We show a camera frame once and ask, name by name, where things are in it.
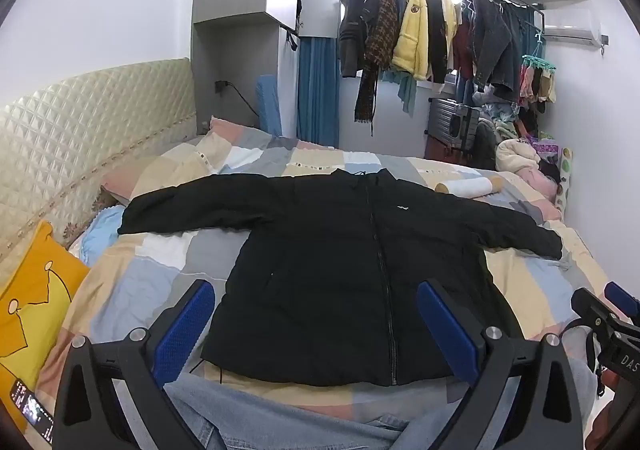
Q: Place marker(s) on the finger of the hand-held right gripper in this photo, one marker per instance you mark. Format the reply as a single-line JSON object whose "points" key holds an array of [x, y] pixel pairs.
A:
{"points": [[622, 299]]}

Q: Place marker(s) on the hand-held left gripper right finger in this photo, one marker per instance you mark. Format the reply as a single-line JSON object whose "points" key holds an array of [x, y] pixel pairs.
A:
{"points": [[447, 335]]}

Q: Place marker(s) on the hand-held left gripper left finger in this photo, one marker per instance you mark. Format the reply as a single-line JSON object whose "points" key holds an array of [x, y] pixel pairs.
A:
{"points": [[184, 332]]}

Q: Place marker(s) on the black puffer jacket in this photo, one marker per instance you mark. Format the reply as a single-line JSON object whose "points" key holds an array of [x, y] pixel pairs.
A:
{"points": [[325, 280]]}

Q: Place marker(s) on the pile of mixed clothes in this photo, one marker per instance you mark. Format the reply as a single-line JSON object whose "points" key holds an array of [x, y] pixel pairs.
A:
{"points": [[515, 149]]}

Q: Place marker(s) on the row of hanging clothes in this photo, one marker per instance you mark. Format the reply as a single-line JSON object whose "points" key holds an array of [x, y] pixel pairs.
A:
{"points": [[410, 34]]}

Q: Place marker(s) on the pastel patchwork quilt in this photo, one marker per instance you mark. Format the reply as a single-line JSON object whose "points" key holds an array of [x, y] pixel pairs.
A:
{"points": [[150, 280]]}

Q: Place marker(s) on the person's blue jeans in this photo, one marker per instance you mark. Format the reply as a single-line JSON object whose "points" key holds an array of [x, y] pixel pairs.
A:
{"points": [[275, 422]]}

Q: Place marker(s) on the light blue pillow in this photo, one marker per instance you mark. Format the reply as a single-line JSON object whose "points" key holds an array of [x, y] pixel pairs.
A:
{"points": [[100, 235]]}

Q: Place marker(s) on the dotted long pillow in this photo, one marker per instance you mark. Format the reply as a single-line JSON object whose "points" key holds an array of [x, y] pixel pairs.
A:
{"points": [[564, 174]]}

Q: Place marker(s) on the yellow cartoon pillow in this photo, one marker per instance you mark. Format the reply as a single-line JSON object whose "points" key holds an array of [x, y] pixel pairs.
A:
{"points": [[30, 290]]}

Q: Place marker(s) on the pink pillow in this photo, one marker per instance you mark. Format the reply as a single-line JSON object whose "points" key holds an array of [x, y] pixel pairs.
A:
{"points": [[120, 180]]}

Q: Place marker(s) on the black smartphone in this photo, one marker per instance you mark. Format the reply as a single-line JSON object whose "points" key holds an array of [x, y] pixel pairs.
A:
{"points": [[32, 412]]}

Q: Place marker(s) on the grey suitcase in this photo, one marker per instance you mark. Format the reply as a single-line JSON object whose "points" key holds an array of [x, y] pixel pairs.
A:
{"points": [[450, 124]]}

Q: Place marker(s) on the cream quilted headboard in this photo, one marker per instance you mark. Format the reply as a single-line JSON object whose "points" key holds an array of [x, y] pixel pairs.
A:
{"points": [[75, 129]]}

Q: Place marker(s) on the green sock hanger with socks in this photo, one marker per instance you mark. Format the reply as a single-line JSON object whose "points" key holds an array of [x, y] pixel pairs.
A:
{"points": [[540, 79]]}

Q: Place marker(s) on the blue padded board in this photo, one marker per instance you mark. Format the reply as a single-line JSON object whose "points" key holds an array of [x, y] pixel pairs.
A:
{"points": [[269, 104]]}

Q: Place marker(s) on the white air conditioner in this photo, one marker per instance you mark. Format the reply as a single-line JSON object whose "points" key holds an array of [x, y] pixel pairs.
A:
{"points": [[570, 27]]}

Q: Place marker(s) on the blue curtain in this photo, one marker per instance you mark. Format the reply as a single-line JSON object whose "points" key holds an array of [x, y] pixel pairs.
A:
{"points": [[317, 89]]}

